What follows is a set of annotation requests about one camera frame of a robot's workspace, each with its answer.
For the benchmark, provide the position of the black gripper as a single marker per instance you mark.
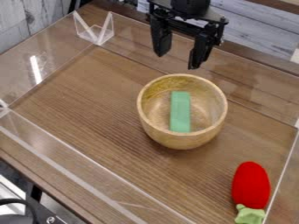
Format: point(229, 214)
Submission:
point(189, 16)

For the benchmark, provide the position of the red plush strawberry toy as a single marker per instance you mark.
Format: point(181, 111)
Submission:
point(249, 193)

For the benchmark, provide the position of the green rectangular block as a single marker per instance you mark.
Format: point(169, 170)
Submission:
point(180, 112)

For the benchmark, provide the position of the wooden bowl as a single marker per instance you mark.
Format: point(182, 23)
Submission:
point(208, 110)

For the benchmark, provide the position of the clear acrylic tray wall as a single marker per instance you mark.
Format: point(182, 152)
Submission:
point(72, 136)

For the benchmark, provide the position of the black table leg frame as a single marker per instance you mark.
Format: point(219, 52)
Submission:
point(44, 215)

